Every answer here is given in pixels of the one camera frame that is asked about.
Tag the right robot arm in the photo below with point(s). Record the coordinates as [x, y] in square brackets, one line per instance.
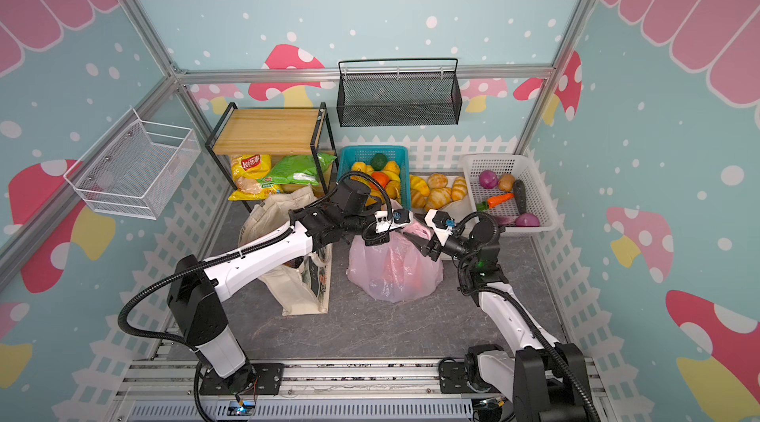
[543, 378]

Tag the small orange carrot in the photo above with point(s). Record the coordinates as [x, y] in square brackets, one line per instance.
[494, 201]

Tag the purple onion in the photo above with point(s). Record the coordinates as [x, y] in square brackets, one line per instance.
[527, 220]
[488, 180]

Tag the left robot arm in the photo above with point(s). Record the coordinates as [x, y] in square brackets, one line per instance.
[198, 289]

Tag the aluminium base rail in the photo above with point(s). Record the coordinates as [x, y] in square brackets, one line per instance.
[309, 390]

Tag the green snack bag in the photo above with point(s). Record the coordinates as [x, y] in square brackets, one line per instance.
[300, 170]

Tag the purple onion front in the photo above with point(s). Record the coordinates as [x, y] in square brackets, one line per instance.
[527, 220]

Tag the striped yellow bread roll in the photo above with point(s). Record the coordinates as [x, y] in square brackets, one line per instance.
[419, 187]

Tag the long striped croissant bread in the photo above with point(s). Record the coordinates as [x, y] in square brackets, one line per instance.
[438, 198]

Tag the purple onion back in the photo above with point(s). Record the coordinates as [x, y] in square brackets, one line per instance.
[488, 180]

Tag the green avocado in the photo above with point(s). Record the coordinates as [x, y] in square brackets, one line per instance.
[379, 162]

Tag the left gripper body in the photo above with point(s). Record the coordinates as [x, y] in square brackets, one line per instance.
[371, 238]

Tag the small striped bread roll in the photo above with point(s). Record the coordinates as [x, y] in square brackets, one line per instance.
[459, 189]

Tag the brown potato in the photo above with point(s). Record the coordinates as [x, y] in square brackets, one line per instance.
[506, 183]

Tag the orange tomato fruit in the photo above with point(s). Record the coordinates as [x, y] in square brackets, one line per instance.
[381, 178]

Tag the yellow chips bag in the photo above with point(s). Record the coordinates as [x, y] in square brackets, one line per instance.
[249, 174]

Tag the wooden black-frame shelf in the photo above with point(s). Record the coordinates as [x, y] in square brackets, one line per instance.
[277, 132]

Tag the teal plastic fruit basket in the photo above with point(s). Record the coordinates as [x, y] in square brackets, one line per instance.
[364, 153]

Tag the black mesh wall basket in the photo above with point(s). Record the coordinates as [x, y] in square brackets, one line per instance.
[399, 92]

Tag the round beige bread bun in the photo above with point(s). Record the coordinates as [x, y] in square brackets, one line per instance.
[438, 181]

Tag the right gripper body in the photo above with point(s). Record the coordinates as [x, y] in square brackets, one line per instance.
[432, 244]

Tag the white plastic vegetable basket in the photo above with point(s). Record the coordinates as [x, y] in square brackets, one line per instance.
[522, 168]

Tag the white wire wall basket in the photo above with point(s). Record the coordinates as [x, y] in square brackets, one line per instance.
[135, 168]

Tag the pink plastic grocery bag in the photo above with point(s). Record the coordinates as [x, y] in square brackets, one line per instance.
[395, 271]

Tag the banana bunch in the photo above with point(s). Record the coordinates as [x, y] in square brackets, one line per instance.
[393, 189]

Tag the beige canvas tote bag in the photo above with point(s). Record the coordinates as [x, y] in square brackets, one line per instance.
[302, 286]

